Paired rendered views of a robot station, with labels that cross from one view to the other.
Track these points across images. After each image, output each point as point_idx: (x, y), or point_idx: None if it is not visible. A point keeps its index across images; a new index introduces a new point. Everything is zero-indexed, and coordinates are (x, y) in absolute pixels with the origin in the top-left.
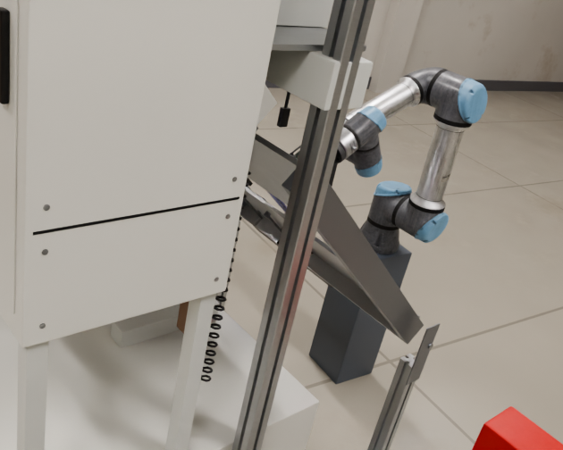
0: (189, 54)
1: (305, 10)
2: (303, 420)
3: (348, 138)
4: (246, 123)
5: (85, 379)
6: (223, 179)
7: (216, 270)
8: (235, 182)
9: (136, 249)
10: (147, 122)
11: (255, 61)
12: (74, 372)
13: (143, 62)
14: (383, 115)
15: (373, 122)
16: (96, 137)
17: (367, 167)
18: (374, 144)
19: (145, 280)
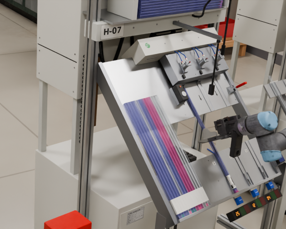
0: (61, 7)
1: (123, 11)
2: (112, 211)
3: (241, 120)
4: (76, 35)
5: (110, 154)
6: (72, 52)
7: (73, 88)
8: (75, 55)
9: (54, 63)
10: (55, 23)
11: (76, 14)
12: (113, 151)
13: (54, 6)
14: (265, 117)
15: (257, 117)
16: (46, 22)
17: (260, 151)
18: (258, 134)
19: (56, 76)
